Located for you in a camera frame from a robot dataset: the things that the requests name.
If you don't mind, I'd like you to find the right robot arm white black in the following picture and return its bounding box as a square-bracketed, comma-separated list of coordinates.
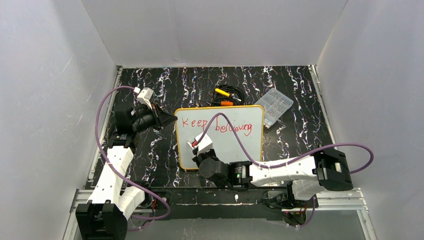
[192, 148, 353, 201]

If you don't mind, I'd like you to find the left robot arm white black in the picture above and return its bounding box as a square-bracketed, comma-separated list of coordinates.
[75, 104, 178, 240]

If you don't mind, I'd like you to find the clear plastic screw box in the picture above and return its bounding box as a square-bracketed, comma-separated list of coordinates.
[255, 88, 294, 129]

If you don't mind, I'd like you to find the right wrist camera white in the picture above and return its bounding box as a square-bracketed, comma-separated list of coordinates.
[190, 133, 213, 153]

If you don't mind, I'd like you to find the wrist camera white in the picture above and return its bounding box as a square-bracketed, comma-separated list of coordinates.
[136, 87, 154, 110]
[190, 133, 213, 153]

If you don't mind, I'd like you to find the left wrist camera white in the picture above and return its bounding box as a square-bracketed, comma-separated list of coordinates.
[136, 87, 154, 110]

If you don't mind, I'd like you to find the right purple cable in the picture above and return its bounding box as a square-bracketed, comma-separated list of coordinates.
[192, 112, 375, 175]

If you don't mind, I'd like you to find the purple cable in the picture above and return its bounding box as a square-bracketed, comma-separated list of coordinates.
[95, 85, 171, 232]
[192, 112, 375, 175]

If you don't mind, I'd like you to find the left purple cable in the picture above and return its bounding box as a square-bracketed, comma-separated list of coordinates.
[95, 85, 171, 232]

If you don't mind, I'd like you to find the whiteboard with yellow frame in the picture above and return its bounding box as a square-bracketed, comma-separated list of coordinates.
[174, 105, 265, 170]

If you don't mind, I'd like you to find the orange handled tool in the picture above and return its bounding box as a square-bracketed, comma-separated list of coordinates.
[220, 101, 234, 107]

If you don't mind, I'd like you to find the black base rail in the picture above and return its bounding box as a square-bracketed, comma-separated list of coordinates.
[145, 187, 319, 222]

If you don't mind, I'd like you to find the yellow handled tool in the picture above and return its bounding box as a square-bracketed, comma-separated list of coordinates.
[214, 88, 231, 98]

